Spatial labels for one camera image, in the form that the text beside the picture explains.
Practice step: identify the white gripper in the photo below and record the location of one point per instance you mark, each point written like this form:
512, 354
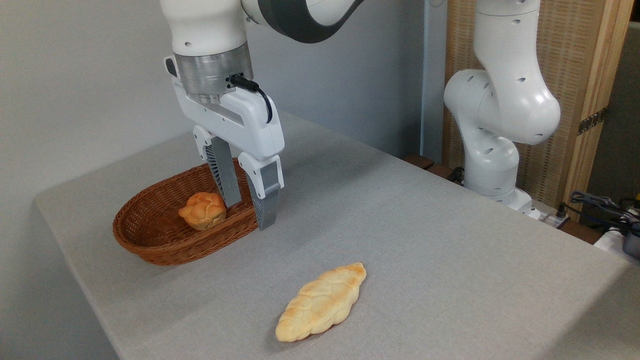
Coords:
245, 122

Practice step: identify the round golden bread roll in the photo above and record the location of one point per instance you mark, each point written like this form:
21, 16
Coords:
202, 211

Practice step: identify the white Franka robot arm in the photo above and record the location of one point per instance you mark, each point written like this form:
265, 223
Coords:
500, 100

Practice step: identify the long braided bread loaf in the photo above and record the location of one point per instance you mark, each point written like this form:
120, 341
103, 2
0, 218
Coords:
322, 302

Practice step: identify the brown wicker basket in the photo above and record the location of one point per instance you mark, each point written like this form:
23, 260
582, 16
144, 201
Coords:
165, 240

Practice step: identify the brown wooden base board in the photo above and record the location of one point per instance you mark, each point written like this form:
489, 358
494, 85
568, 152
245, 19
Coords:
425, 164

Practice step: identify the black plug on base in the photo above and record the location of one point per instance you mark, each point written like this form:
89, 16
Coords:
562, 212

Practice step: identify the wooden woven folding screen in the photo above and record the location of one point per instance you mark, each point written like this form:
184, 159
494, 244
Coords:
570, 50

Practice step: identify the metal screen hinge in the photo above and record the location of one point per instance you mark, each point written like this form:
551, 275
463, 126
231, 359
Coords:
592, 121

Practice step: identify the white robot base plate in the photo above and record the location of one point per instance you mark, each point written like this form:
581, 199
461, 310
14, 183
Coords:
547, 215

